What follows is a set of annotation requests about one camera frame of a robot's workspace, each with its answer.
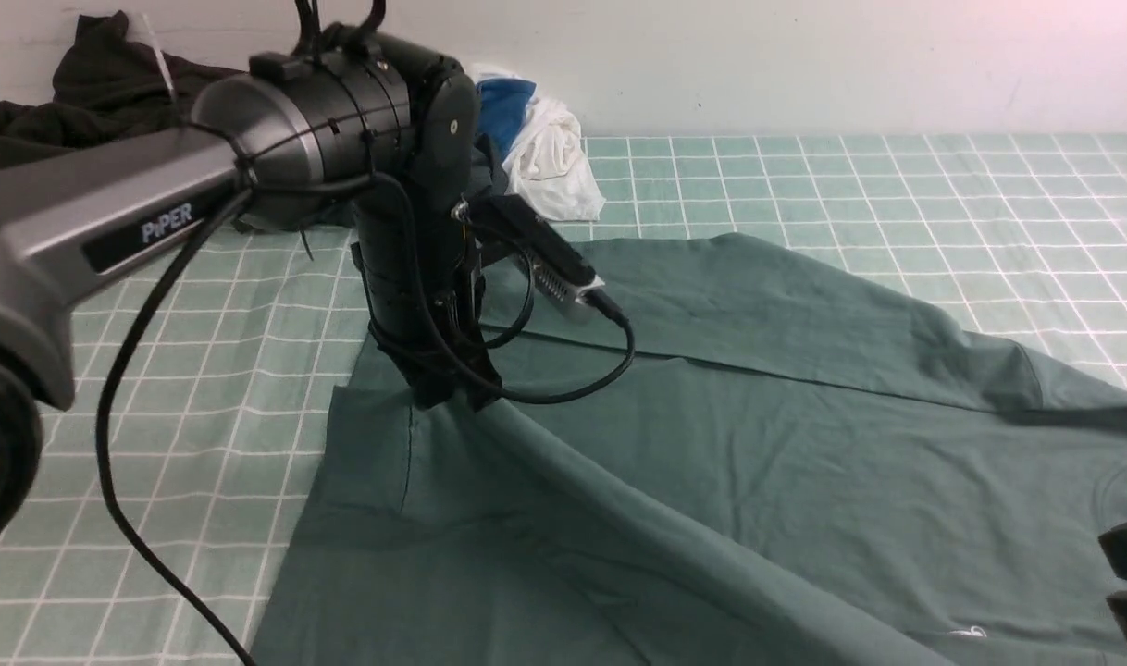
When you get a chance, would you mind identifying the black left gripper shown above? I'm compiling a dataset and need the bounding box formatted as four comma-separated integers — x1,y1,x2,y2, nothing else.
249,26,502,410

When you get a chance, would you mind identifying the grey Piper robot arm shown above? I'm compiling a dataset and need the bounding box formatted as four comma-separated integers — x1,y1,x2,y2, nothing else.
0,24,1127,665

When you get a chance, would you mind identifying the white crumpled garment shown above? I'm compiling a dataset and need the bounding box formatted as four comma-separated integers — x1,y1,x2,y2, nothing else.
465,64,606,222

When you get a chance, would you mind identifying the blue crumpled garment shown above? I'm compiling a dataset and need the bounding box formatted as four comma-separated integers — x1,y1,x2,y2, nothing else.
476,77,538,159

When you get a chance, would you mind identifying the green checkered table cloth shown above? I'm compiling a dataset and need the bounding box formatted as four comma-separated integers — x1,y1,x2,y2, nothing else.
0,135,1127,666

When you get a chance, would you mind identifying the dark olive crumpled garment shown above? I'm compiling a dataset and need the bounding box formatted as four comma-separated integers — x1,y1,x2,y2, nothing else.
0,11,239,170

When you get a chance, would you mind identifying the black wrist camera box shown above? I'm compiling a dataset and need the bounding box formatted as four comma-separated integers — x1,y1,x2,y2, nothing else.
467,194,628,327

